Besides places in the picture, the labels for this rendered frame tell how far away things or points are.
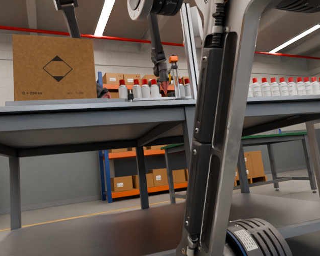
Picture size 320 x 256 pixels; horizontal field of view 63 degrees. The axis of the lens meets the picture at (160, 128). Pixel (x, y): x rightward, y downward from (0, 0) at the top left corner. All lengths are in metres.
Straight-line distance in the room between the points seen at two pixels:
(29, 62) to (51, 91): 0.13
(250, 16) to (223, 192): 0.27
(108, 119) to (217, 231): 0.71
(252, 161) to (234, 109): 5.25
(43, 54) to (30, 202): 4.75
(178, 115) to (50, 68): 0.55
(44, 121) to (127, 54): 5.63
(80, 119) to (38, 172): 4.67
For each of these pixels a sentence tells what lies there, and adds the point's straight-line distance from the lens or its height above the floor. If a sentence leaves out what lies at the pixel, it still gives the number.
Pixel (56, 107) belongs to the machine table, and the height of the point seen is 0.82.
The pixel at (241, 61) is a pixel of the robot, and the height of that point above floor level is 0.70.
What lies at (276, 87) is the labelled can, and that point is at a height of 1.01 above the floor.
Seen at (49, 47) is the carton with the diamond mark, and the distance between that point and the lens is 1.16.
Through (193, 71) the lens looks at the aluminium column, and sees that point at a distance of 1.53.
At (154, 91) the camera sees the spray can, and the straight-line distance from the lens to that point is 1.57.
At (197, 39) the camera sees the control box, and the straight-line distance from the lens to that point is 1.66.
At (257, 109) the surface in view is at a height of 0.78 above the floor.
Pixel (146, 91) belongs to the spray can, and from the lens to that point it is 1.55.
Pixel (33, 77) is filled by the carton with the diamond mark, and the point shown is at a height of 0.95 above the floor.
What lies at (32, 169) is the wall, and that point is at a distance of 5.71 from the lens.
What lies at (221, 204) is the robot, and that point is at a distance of 0.46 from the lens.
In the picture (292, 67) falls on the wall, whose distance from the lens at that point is 9.82.
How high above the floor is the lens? 0.56
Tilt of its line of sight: 8 degrees up
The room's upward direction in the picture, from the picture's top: 6 degrees counter-clockwise
